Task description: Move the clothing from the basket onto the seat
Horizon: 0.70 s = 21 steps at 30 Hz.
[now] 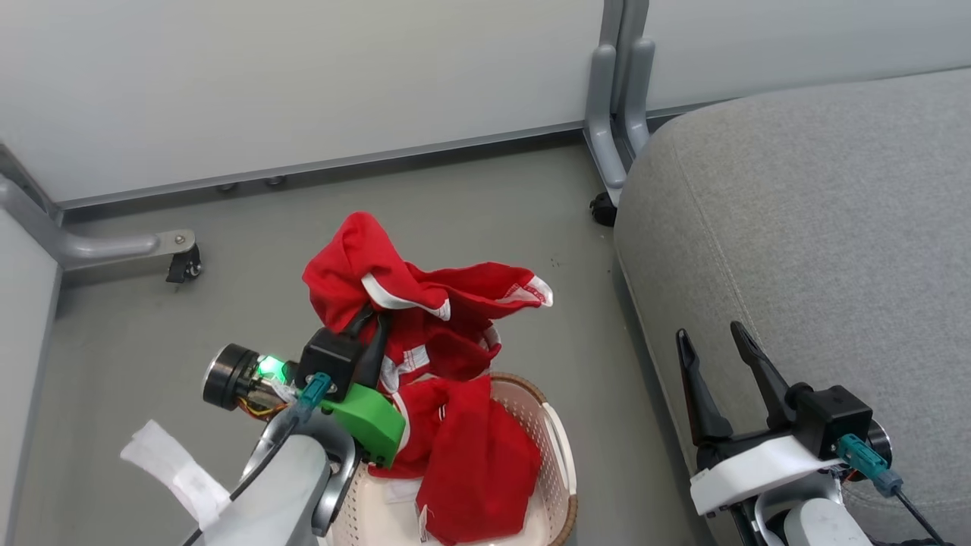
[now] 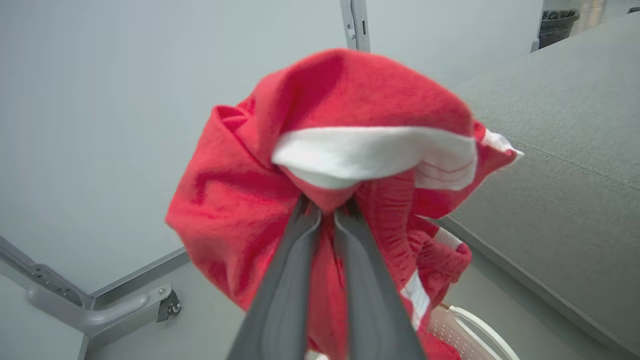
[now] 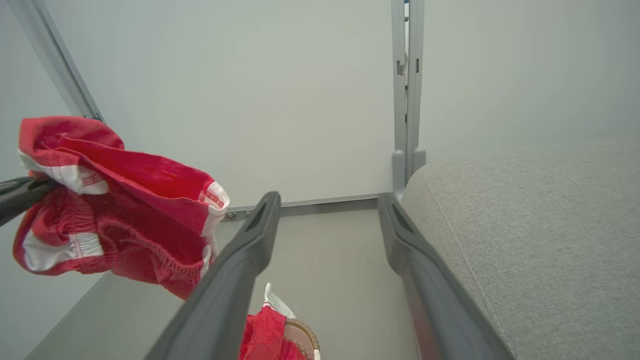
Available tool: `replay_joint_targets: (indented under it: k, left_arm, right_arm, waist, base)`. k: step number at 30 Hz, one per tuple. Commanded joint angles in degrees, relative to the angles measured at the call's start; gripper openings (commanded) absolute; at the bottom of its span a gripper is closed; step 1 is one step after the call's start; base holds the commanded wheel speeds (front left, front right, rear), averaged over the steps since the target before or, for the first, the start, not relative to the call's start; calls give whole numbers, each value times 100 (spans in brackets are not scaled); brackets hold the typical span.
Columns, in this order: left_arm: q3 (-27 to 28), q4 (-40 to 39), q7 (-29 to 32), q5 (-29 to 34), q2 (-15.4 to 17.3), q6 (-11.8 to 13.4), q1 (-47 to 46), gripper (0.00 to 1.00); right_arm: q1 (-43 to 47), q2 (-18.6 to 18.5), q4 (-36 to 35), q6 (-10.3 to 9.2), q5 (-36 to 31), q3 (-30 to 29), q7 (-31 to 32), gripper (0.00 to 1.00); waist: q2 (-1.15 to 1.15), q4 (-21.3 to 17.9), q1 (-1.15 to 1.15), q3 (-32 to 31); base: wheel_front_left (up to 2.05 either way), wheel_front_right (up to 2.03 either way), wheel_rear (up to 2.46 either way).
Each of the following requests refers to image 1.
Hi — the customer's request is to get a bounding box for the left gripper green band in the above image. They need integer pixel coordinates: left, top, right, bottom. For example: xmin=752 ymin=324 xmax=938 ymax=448
xmin=203 ymin=303 xmax=407 ymax=468

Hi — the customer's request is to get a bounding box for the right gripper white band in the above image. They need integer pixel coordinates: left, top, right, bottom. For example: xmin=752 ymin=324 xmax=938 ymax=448
xmin=676 ymin=321 xmax=894 ymax=519

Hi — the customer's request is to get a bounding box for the red basketball jersey white trim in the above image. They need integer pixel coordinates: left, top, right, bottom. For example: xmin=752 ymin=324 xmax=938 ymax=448
xmin=302 ymin=211 xmax=555 ymax=480

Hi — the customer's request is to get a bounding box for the plain red shirt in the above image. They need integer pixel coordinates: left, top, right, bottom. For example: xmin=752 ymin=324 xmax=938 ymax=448
xmin=413 ymin=375 xmax=544 ymax=546

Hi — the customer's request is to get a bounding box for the white laundry basket brown rim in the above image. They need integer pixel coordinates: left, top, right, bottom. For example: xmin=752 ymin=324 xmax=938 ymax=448
xmin=326 ymin=370 xmax=579 ymax=546

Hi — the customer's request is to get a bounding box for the grey fabric sofa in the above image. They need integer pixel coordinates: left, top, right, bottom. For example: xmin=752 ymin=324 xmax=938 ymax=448
xmin=613 ymin=68 xmax=971 ymax=546

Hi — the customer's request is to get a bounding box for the round black caster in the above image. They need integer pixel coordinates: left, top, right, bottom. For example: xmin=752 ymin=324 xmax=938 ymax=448
xmin=589 ymin=191 xmax=620 ymax=228

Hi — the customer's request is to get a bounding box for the white tape strip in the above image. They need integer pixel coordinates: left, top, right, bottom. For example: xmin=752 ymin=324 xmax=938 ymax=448
xmin=120 ymin=419 xmax=232 ymax=529

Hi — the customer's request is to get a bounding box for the long grey partition leg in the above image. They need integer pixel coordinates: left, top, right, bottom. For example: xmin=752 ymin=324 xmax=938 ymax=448
xmin=0 ymin=144 xmax=196 ymax=272

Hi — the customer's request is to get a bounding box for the tall grey partition leg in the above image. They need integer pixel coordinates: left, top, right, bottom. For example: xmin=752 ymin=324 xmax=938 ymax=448
xmin=583 ymin=0 xmax=630 ymax=207

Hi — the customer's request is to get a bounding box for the short grey partition leg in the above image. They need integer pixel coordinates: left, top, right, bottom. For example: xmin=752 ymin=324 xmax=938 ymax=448
xmin=618 ymin=0 xmax=657 ymax=164

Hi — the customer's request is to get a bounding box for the right camera cable teal plug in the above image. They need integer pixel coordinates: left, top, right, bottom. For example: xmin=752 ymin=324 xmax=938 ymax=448
xmin=837 ymin=434 xmax=947 ymax=545

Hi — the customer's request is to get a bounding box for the black caster with metal bracket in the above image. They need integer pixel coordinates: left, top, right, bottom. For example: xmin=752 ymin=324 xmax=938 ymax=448
xmin=165 ymin=244 xmax=203 ymax=285

